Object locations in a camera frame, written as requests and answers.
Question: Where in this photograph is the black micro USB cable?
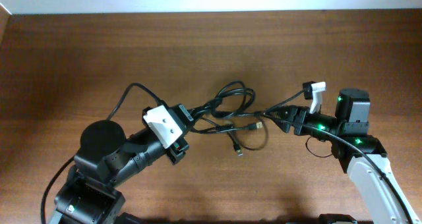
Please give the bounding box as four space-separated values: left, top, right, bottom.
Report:
200 117 270 157

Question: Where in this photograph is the camera cable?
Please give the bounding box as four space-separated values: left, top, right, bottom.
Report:
263 88 415 224
40 82 166 224

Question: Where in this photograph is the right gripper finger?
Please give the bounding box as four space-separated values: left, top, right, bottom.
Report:
268 105 291 118
264 113 291 132

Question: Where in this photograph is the right camera cable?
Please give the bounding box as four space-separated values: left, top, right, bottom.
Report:
263 88 415 224

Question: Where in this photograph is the thick black USB cable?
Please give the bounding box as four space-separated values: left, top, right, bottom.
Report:
189 80 264 119

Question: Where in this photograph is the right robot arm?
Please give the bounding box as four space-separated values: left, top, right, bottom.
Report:
263 88 421 223

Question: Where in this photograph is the left camera cable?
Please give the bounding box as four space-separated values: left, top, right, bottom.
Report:
40 82 166 224

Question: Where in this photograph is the thin black USB cable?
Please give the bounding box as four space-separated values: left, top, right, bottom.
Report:
191 117 264 134

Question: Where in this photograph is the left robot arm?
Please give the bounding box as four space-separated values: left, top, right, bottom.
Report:
42 104 203 224

